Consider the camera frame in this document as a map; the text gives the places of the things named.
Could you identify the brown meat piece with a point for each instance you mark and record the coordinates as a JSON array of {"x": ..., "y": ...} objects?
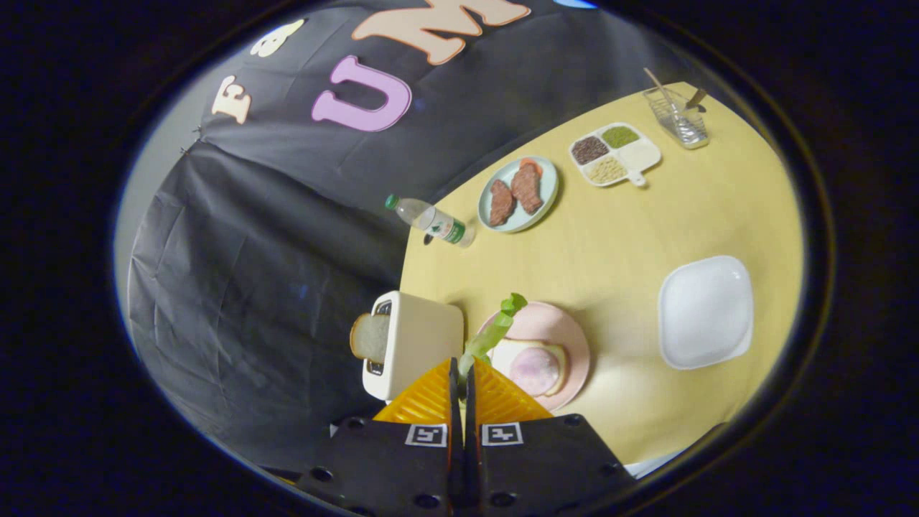
[
  {"x": 501, "y": 203},
  {"x": 527, "y": 190}
]

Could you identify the cream toaster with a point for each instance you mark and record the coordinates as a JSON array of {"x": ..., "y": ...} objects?
[{"x": 423, "y": 337}]

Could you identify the orange food slice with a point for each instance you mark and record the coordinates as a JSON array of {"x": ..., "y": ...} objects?
[{"x": 531, "y": 163}]

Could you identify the green lettuce leaf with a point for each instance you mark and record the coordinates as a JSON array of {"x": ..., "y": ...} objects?
[{"x": 492, "y": 334}]

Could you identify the clear water bottle green cap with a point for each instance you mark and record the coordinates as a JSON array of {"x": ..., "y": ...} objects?
[{"x": 434, "y": 221}]

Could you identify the long wooden stick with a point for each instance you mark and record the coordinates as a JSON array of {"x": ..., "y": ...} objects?
[{"x": 657, "y": 82}]

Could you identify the pink round plate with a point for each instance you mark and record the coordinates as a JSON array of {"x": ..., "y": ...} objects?
[{"x": 546, "y": 323}]

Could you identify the brown-crust bread slice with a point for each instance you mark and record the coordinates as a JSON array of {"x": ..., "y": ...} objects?
[{"x": 370, "y": 337}]

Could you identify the white divided dish with grains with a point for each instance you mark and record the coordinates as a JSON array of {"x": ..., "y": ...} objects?
[{"x": 639, "y": 154}]

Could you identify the pink ham slice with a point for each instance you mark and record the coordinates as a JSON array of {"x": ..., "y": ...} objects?
[{"x": 535, "y": 372}]

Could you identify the clear glass utensil holder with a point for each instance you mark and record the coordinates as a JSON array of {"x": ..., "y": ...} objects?
[{"x": 682, "y": 126}]

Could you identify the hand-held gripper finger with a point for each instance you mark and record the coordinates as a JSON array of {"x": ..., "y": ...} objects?
[
  {"x": 454, "y": 409},
  {"x": 470, "y": 409}
]

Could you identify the white bread slice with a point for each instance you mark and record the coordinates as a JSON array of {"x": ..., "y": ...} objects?
[{"x": 502, "y": 352}]

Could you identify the white square plate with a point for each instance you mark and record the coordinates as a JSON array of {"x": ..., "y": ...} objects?
[{"x": 707, "y": 312}]

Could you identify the light blue round plate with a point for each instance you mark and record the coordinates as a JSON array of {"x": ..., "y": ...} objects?
[{"x": 548, "y": 188}]

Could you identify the black backdrop cloth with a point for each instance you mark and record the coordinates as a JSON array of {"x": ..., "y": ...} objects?
[{"x": 251, "y": 287}]

